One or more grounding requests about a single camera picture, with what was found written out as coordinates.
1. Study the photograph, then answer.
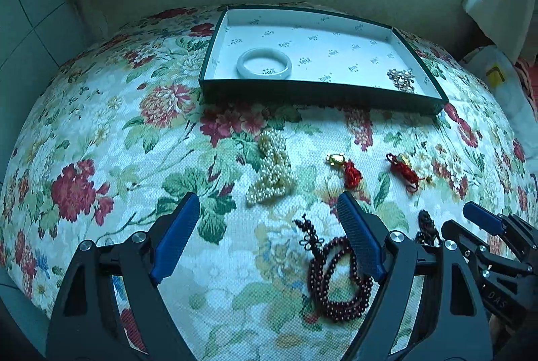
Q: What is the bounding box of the green cardboard box tray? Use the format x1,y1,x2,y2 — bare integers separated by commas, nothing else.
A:
198,6,448,116

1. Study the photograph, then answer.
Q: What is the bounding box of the black braided bracelet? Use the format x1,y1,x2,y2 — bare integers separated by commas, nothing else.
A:
414,210,442,247

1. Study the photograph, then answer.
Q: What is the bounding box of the pearl flower brooch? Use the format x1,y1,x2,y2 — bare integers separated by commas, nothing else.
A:
387,68,417,93

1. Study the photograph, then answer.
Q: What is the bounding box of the dark red bead bracelet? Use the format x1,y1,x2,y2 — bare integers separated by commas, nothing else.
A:
293,214,375,323

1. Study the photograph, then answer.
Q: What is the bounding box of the white jade bangle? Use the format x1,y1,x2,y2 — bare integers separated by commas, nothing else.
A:
236,49,293,80

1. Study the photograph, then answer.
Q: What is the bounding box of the red knotted cord charm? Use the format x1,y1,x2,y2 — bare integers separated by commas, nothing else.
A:
385,153,435,194

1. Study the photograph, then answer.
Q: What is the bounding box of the gold lock pendant red cord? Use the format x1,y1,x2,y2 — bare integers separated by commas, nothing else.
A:
324,152,363,189

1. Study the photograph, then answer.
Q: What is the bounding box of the pink cloth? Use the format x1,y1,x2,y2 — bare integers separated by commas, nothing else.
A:
516,57,538,110

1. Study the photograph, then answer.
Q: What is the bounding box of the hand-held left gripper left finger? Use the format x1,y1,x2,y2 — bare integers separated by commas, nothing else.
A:
45,192,201,361

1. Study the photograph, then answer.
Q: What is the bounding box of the white curtain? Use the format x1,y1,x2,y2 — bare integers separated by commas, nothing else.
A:
462,0,538,64

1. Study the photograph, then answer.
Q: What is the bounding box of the floral bed cover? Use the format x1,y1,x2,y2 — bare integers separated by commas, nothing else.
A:
0,2,538,361

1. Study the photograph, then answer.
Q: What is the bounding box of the white plastic bag yellow label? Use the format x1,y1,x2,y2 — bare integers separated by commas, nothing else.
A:
461,45,538,160

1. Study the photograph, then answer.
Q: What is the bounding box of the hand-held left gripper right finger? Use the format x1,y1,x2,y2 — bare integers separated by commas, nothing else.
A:
337,192,492,361

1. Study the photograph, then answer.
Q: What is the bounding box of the white pearl necklace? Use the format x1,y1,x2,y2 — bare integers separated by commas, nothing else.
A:
246,130,297,208

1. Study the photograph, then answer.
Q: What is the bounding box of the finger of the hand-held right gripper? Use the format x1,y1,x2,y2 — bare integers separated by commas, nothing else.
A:
462,201,538,257
441,219,538,278

